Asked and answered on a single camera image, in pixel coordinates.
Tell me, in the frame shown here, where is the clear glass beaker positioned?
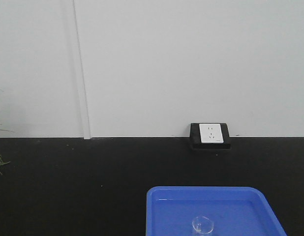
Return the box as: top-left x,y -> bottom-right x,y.
192,216 -> 214,236

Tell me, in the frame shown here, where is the blue plastic tray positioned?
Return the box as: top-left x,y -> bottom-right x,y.
146,186 -> 286,236

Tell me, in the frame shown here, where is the black socket mounting box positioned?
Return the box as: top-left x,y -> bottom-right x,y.
189,123 -> 231,149

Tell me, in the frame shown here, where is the white wall power socket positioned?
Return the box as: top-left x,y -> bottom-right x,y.
199,123 -> 224,144

